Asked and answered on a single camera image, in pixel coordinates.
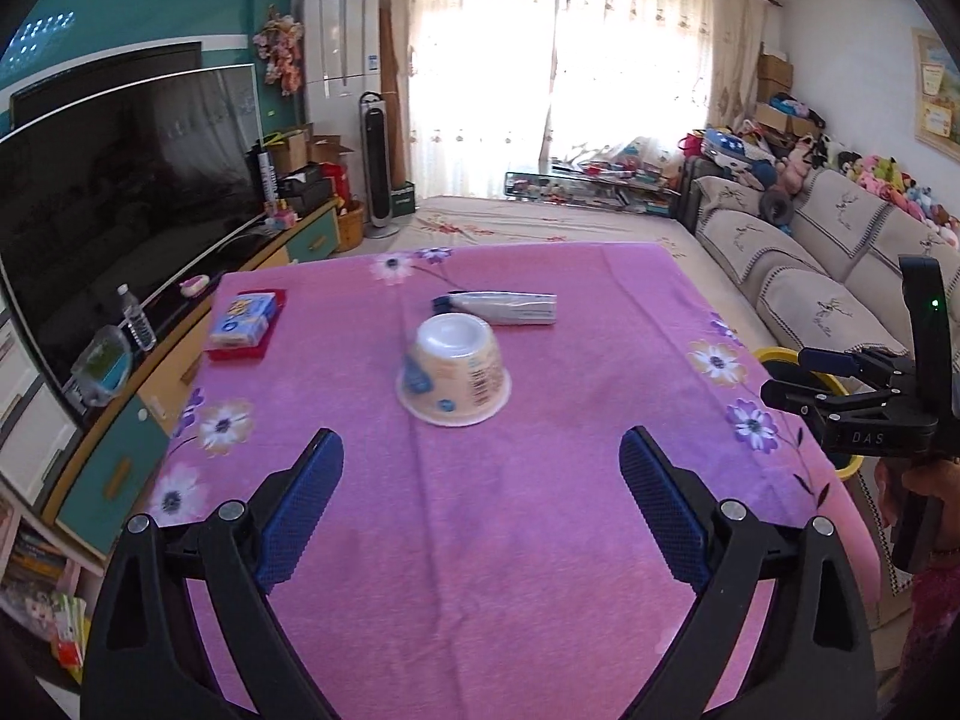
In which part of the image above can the white yogurt cup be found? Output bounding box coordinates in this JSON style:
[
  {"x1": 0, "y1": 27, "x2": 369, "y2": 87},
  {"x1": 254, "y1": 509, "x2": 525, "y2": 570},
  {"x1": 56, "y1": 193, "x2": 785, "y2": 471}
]
[{"x1": 396, "y1": 313, "x2": 513, "y2": 428}]

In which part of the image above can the white standing air conditioner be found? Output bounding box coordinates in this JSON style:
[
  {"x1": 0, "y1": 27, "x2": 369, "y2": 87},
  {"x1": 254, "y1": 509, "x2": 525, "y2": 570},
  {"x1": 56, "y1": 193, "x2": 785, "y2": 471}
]
[{"x1": 302, "y1": 0, "x2": 385, "y2": 166}]

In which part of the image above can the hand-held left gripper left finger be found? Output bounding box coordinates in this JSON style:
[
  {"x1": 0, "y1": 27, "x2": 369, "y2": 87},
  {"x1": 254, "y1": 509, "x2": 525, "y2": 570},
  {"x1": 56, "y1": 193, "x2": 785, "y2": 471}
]
[{"x1": 79, "y1": 427, "x2": 346, "y2": 720}]

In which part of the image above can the pile of plush toys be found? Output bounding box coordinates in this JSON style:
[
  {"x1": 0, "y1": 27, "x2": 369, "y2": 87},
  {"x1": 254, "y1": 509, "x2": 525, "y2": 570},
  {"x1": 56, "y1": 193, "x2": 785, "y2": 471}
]
[{"x1": 679, "y1": 127, "x2": 960, "y2": 248}]

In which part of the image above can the large black television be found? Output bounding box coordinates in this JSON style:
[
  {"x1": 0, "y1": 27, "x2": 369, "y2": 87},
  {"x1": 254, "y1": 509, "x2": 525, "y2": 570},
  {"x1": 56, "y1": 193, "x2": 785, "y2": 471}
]
[{"x1": 0, "y1": 41, "x2": 267, "y2": 421}]

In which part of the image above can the pile of books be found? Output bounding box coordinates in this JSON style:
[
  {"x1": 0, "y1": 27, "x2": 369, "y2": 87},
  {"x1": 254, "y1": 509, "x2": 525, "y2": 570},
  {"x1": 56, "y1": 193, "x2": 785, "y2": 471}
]
[{"x1": 0, "y1": 510, "x2": 97, "y2": 680}]

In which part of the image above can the artificial flower bunch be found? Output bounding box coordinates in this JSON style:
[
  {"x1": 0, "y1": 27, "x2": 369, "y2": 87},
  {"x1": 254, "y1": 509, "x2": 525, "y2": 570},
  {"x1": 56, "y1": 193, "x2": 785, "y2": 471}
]
[{"x1": 253, "y1": 6, "x2": 305, "y2": 97}]

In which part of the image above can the pink floral tablecloth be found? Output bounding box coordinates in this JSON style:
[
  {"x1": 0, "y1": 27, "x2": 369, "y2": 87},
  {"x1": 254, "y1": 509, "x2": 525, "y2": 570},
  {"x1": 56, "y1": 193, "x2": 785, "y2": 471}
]
[{"x1": 146, "y1": 242, "x2": 886, "y2": 720}]

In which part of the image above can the grey neck pillow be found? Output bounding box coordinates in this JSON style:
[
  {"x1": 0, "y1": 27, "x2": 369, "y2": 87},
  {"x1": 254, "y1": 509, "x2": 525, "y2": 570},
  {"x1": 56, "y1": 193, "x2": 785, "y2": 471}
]
[{"x1": 759, "y1": 186, "x2": 796, "y2": 226}]

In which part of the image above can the blue tissue packet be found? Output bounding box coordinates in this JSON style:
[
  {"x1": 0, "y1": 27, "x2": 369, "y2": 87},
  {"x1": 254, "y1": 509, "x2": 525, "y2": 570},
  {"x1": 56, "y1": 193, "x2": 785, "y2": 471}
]
[{"x1": 208, "y1": 292, "x2": 278, "y2": 350}]

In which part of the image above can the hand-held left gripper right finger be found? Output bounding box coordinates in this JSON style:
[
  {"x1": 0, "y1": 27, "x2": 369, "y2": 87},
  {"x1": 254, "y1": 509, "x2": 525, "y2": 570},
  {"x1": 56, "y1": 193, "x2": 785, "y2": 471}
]
[{"x1": 619, "y1": 425, "x2": 878, "y2": 720}]

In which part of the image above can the teal and wood television cabinet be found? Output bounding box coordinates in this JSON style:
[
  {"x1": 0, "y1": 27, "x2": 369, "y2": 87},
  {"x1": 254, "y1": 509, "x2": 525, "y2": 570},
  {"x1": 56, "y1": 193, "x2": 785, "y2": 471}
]
[{"x1": 41, "y1": 199, "x2": 342, "y2": 560}]

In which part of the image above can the clear plastic bag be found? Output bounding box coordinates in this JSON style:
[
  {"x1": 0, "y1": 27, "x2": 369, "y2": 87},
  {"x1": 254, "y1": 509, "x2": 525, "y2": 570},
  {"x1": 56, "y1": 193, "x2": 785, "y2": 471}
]
[{"x1": 71, "y1": 326, "x2": 134, "y2": 410}]

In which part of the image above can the person's right forearm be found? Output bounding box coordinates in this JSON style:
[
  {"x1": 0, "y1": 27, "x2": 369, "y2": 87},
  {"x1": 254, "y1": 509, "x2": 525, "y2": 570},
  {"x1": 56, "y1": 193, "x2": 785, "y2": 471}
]
[{"x1": 896, "y1": 546, "x2": 960, "y2": 698}]

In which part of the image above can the beige sofa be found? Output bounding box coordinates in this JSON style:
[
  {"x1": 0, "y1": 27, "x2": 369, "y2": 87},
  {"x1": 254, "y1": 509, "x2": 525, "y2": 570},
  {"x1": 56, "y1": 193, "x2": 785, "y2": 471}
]
[{"x1": 679, "y1": 165, "x2": 960, "y2": 631}]

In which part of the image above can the black and white tower fan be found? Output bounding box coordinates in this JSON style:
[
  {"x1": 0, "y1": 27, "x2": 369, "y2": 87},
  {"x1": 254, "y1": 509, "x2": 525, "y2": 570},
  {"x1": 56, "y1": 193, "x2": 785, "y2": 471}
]
[{"x1": 358, "y1": 90, "x2": 397, "y2": 230}]

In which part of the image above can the sheer beige curtain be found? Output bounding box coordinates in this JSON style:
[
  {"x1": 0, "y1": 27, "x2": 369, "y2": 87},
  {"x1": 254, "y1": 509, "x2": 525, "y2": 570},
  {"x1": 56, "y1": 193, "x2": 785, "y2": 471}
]
[{"x1": 375, "y1": 0, "x2": 766, "y2": 203}]

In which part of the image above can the wicker basket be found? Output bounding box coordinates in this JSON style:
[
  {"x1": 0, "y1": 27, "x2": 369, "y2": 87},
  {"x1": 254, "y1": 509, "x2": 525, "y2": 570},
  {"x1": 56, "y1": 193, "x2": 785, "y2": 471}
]
[{"x1": 336, "y1": 199, "x2": 366, "y2": 252}]

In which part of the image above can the framed wall picture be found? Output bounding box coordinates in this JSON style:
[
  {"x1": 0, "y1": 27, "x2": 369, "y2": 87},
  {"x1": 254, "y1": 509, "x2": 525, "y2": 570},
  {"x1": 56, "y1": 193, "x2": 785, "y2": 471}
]
[{"x1": 910, "y1": 26, "x2": 960, "y2": 143}]

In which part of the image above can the tall brown cardboard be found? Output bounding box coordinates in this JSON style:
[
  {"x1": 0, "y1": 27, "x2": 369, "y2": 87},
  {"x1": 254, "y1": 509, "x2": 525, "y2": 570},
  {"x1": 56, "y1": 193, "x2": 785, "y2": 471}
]
[{"x1": 379, "y1": 7, "x2": 410, "y2": 188}]

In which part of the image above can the person's right hand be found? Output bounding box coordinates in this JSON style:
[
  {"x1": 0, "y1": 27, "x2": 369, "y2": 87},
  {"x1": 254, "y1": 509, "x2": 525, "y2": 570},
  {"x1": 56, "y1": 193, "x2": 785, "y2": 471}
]
[{"x1": 874, "y1": 456, "x2": 960, "y2": 527}]

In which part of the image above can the red flat box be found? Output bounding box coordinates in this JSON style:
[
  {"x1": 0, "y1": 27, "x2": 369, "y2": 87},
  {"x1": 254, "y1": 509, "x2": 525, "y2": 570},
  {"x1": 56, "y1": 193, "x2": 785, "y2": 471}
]
[{"x1": 206, "y1": 286, "x2": 290, "y2": 362}]

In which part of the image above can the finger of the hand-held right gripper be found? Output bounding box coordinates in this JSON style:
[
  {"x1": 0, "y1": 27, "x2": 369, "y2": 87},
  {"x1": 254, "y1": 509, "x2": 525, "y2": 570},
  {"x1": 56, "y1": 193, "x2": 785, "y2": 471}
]
[
  {"x1": 760, "y1": 375, "x2": 905, "y2": 417},
  {"x1": 797, "y1": 343, "x2": 914, "y2": 383}
]

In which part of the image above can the black upright box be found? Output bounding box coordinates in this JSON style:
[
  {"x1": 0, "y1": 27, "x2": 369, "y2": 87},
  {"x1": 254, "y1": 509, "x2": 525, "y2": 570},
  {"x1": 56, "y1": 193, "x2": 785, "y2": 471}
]
[{"x1": 255, "y1": 150, "x2": 280, "y2": 215}]

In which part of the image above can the white drawer cabinet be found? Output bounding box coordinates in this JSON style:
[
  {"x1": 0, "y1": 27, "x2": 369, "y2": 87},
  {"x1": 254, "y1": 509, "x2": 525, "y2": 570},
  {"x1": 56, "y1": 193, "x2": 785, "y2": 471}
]
[{"x1": 0, "y1": 300, "x2": 80, "y2": 507}]

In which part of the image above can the cluttered glass coffee table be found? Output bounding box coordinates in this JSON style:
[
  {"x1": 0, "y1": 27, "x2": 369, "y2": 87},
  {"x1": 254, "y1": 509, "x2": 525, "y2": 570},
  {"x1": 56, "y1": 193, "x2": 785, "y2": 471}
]
[{"x1": 504, "y1": 142, "x2": 683, "y2": 215}]

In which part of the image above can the squeezed toothpaste tube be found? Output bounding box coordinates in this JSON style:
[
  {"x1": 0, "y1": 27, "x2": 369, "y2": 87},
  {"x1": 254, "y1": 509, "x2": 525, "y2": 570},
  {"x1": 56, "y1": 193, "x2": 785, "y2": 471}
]
[{"x1": 431, "y1": 290, "x2": 560, "y2": 327}]

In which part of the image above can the open cardboard box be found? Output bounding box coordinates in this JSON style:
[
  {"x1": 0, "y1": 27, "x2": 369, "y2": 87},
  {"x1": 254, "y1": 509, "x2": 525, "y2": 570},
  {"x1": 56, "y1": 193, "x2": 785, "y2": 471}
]
[
  {"x1": 307, "y1": 135, "x2": 357, "y2": 166},
  {"x1": 264, "y1": 127, "x2": 316, "y2": 173}
]

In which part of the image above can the clear water bottle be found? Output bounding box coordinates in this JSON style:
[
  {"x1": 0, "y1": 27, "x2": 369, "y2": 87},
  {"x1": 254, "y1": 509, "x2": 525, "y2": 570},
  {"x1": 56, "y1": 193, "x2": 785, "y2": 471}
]
[{"x1": 116, "y1": 283, "x2": 157, "y2": 352}]

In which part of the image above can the stack of cardboard boxes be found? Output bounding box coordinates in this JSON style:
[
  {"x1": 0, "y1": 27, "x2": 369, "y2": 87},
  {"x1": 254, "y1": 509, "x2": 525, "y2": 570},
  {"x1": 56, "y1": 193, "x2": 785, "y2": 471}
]
[{"x1": 754, "y1": 52, "x2": 822, "y2": 136}]

